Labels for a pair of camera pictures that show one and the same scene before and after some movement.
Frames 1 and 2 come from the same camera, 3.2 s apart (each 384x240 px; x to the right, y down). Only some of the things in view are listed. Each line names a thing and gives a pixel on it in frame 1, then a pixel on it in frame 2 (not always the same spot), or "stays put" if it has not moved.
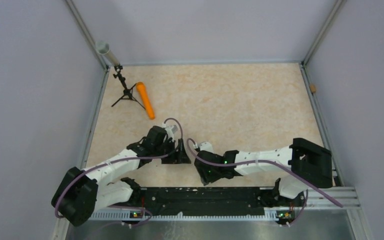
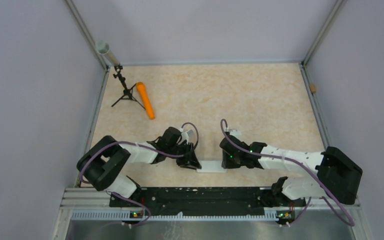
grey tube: (103, 48) stays put
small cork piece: (313, 88) stays put
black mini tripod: (128, 93) stays put
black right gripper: (206, 178) → (226, 164)
